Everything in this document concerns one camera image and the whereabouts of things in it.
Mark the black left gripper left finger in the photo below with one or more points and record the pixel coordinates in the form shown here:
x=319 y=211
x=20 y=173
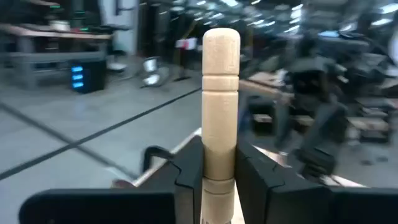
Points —
x=124 y=208

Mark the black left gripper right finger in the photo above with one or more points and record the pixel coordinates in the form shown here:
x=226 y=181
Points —
x=295 y=205

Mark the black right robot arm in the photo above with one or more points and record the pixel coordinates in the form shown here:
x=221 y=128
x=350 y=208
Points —
x=323 y=130

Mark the black computer tower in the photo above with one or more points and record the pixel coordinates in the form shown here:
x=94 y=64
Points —
x=93 y=77

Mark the wooden top workbench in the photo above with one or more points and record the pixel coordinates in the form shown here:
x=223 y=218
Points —
x=62 y=35

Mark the black arched edge bracket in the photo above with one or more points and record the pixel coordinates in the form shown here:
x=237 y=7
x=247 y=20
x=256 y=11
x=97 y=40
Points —
x=147 y=155

